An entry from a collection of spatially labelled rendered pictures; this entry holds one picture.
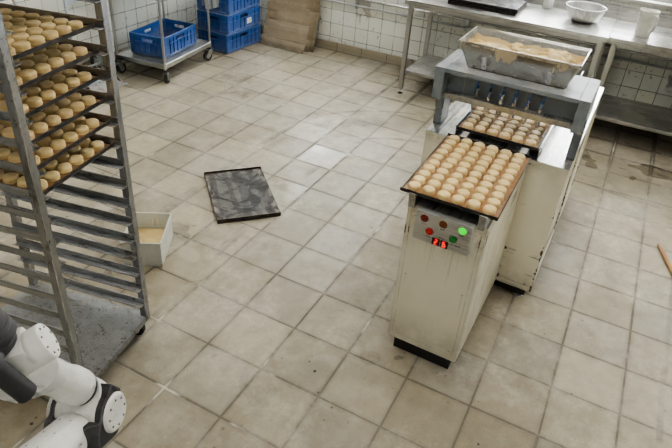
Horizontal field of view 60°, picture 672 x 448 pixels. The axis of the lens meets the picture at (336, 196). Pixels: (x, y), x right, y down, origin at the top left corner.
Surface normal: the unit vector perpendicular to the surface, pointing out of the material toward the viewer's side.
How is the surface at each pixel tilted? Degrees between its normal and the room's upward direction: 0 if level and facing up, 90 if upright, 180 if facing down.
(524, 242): 90
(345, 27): 90
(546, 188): 90
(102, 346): 0
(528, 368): 0
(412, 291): 90
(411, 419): 0
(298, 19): 68
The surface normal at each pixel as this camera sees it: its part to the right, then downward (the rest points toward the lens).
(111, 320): 0.07, -0.84
